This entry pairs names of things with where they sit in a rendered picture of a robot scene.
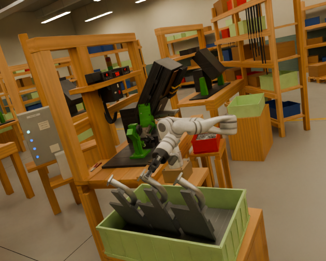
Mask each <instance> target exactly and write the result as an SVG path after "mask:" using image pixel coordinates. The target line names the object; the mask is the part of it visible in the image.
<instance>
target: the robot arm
mask: <svg viewBox="0 0 326 261"><path fill-rule="evenodd" d="M218 122H220V128H218V127H215V126H214V125H215V124H216V123H218ZM157 128H158V132H159V135H160V138H161V142H160V144H159V145H158V146H157V147H156V149H155V150H154V152H153V153H152V158H153V160H152V162H151V163H150V166H149V167H148V171H147V172H146V174H145V176H144V177H145V178H146V179H149V177H151V175H152V173H154V172H155V170H156V169H157V168H158V167H159V165H160V164H165V163H166V162H167V160H168V164H169V168H170V169H177V168H180V167H182V166H183V164H184V163H183V159H182V155H181V151H180V150H179V146H178V143H177V142H178V141H179V139H180V138H181V136H182V135H183V133H184V132H187V134H189V135H197V134H203V133H210V134H220V135H235V134H236V133H237V118H236V116H235V115H232V114H226V115H221V116H217V117H213V118H209V119H206V120H204V119H202V118H175V117H165V118H163V119H161V120H160V121H158V123H157Z"/></svg>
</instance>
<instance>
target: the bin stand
mask: <svg viewBox="0 0 326 261"><path fill-rule="evenodd" d="M193 151H194V150H192V151H191V153H190V154H189V158H190V161H191V164H192V168H199V162H198V159H196V158H197V157H200V158H201V164H202V168H209V166H208V161H207V156H215V159H214V162H215V168H216V173H217V179H218V185H219V188H226V186H227V188H229V189H232V188H233V186H232V180H231V173H230V167H229V161H228V155H227V149H226V139H225V138H223V139H220V144H219V151H218V152H211V153H202V154H194V153H193ZM221 159H222V162H221ZM222 163H223V165H222ZM223 168H224V171H223ZM224 174H225V177H224ZM209 179H210V185H211V187H212V182H211V176H210V171H209ZM225 180H226V182H225Z"/></svg>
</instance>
